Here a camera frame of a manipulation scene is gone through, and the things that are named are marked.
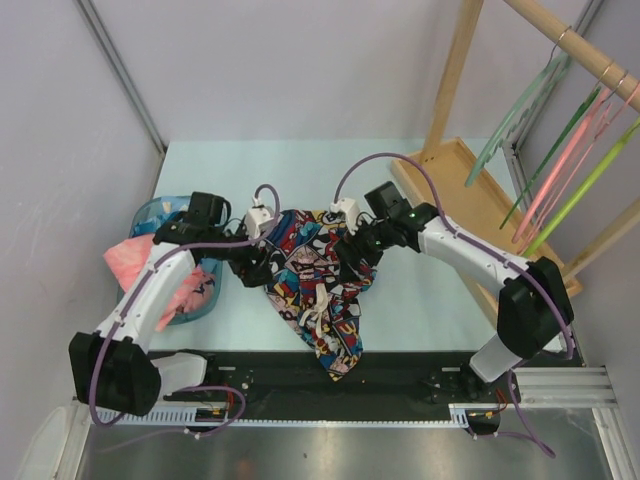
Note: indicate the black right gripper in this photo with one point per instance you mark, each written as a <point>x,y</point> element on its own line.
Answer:
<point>347,251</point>

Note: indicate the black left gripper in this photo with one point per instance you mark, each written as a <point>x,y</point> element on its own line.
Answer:
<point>253,274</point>

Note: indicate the comic print shorts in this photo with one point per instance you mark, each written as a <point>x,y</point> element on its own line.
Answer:
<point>310,294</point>

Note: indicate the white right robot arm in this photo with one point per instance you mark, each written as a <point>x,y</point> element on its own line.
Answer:
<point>533,302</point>

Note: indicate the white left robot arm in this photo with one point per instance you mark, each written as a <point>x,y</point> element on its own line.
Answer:
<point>111,367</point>

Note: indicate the pink shark shorts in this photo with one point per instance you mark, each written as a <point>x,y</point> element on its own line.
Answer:
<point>168,285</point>

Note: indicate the wooden hanger rack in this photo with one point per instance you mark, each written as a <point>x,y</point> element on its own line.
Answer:
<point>479,200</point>

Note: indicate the dark green hanger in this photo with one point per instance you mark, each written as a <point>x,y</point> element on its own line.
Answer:
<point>577,115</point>

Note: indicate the pink hanger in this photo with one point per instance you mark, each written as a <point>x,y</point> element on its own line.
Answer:
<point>600,125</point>
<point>575,138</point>

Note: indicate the pale green hanger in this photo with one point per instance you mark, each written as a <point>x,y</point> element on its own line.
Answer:
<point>523,108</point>

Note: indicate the lime green hanger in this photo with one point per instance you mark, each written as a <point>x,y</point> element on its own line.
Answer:
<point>584,187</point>

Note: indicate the light blue garment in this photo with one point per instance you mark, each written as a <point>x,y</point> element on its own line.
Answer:
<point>151,215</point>

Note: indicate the teal plastic basket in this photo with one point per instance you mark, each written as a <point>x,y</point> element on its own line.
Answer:
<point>202,299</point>

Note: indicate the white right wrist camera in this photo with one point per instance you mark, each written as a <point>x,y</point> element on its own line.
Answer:
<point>346,211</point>

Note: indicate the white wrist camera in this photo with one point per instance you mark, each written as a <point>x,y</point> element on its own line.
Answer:
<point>257,219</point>
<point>346,211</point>

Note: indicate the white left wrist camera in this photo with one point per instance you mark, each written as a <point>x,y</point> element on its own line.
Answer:
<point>257,219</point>

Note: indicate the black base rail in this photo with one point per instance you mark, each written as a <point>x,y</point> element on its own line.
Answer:
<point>384,386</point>

